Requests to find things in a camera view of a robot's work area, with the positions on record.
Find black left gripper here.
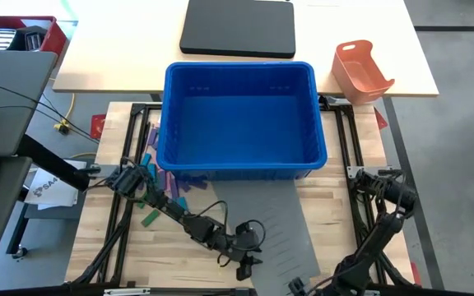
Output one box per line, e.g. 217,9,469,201
216,229,264,283

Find long grey slotted divider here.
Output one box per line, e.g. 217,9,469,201
211,178,323,296

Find large blue plastic bin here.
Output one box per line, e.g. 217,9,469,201
156,61,329,183

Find orange plastic basket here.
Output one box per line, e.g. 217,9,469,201
330,39,397,107

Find teal foam blocks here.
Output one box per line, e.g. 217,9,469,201
178,176,210,192

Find white printed paper sheet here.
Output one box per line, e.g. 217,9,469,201
23,158,89,211

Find black support beam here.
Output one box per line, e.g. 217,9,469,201
14,133,102,192

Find black rectangular pad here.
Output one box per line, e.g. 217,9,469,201
179,0,297,60

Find light wooden table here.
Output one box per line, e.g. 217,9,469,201
51,0,441,99

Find red plastic crate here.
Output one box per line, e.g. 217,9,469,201
0,15,69,57

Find black toaster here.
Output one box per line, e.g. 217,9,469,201
14,25,49,53

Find silver ribbed metal appliance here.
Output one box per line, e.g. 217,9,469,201
0,27,18,52

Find yellow cable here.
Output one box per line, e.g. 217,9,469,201
53,91,77,136

